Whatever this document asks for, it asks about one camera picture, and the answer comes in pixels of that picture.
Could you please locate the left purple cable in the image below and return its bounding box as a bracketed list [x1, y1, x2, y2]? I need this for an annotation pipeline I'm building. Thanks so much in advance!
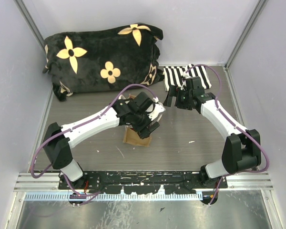
[30, 83, 158, 206]

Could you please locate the left aluminium frame post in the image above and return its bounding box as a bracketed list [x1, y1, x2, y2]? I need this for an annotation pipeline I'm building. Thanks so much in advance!
[14, 0, 44, 49]

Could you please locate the aluminium frame post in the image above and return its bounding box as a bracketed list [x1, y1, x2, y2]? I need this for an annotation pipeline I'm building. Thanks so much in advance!
[224, 0, 268, 70]
[14, 0, 44, 49]

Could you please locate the purple cable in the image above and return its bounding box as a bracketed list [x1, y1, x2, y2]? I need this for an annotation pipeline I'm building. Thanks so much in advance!
[184, 63, 270, 206]
[30, 83, 158, 206]

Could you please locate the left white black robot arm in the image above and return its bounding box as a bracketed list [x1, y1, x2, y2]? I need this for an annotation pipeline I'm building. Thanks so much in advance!
[43, 92, 165, 189]

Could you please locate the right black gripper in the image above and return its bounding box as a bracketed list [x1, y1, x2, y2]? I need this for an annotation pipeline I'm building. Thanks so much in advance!
[163, 85, 193, 111]

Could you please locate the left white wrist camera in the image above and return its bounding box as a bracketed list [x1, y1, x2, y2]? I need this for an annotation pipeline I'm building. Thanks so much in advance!
[146, 97, 165, 122]

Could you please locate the right aluminium frame post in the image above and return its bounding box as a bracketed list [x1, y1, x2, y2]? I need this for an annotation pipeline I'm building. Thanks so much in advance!
[224, 0, 268, 70]

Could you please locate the brown canvas tote bag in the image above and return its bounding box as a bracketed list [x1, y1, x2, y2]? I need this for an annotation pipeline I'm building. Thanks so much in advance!
[113, 92, 152, 147]

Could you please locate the black white striped cloth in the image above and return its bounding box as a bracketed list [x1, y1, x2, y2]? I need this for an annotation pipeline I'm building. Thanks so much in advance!
[163, 64, 212, 91]

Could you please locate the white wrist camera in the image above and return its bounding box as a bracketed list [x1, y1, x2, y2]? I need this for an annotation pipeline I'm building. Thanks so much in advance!
[181, 72, 189, 90]
[146, 97, 165, 122]

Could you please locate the black floral plush blanket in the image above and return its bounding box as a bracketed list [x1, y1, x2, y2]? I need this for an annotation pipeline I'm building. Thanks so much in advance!
[43, 23, 164, 102]

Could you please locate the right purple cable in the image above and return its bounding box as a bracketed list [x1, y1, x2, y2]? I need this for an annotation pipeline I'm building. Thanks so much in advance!
[184, 63, 270, 206]

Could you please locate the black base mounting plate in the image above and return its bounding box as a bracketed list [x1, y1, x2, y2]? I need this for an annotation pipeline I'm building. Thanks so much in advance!
[72, 171, 219, 195]

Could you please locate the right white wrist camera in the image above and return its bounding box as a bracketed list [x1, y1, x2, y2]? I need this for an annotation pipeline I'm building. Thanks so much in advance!
[181, 72, 189, 90]

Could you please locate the slotted cable duct rail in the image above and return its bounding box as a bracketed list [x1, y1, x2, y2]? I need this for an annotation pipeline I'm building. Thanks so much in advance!
[24, 191, 203, 201]

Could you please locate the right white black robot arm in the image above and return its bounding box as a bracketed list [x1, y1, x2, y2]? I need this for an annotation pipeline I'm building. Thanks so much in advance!
[164, 77, 262, 188]

